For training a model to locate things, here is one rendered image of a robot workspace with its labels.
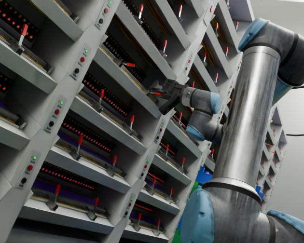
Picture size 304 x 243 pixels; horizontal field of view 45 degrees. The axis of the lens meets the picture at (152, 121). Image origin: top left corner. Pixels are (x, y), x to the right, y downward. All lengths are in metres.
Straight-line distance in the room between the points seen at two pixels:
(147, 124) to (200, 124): 0.32
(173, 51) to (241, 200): 1.20
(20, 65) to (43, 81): 0.10
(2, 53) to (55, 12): 0.22
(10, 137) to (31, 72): 0.20
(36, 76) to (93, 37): 0.26
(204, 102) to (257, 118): 0.64
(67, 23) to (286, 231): 0.86
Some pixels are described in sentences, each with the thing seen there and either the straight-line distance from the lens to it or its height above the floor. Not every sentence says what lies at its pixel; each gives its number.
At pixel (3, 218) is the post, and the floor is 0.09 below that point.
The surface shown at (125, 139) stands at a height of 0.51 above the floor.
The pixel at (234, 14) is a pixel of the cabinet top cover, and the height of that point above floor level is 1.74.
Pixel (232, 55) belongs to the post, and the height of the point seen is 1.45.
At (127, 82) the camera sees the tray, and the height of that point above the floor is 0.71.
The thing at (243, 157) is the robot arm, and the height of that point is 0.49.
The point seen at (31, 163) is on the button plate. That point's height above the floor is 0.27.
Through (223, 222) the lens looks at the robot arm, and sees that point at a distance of 0.86.
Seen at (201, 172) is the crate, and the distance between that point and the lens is 1.82.
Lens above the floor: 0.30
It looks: 12 degrees up
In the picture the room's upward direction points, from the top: 23 degrees clockwise
